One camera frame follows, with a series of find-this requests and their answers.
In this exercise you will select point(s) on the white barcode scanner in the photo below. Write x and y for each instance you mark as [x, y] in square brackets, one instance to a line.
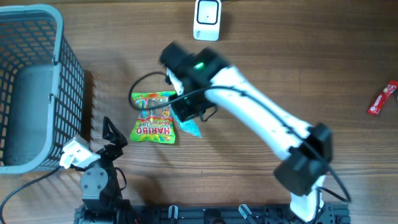
[207, 18]

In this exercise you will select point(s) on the grey plastic mesh basket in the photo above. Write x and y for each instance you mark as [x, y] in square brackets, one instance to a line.
[42, 89]

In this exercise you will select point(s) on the black aluminium mounting rail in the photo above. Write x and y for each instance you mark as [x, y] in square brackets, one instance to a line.
[266, 214]

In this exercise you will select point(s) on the mint toilet wipes pack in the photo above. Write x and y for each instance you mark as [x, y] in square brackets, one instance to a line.
[189, 126]

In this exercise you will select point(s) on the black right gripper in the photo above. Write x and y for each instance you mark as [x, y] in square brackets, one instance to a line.
[183, 114]

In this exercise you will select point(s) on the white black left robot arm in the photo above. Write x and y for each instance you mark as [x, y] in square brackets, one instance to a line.
[101, 192]

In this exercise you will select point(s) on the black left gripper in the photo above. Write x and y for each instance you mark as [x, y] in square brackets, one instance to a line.
[115, 137]

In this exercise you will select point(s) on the colourful candy bag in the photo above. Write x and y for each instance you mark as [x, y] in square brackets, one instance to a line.
[153, 125]

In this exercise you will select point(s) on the red Nescafe stick sachet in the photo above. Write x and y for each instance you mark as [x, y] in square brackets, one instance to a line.
[387, 91]

